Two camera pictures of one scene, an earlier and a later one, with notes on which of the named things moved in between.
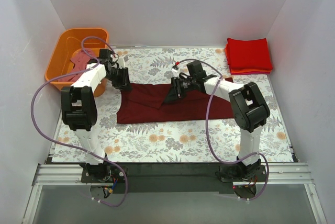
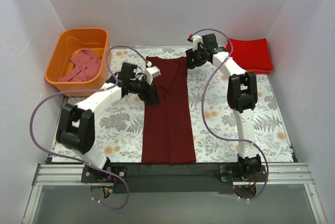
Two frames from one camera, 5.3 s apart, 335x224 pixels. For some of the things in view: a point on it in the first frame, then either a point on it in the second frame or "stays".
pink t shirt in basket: [80, 61] stays
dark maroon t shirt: [144, 103] → [167, 136]
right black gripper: [177, 90] → [192, 58]
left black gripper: [121, 80] → [148, 93]
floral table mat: [214, 141] stays
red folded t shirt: [248, 54] stays
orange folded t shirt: [254, 70] stays
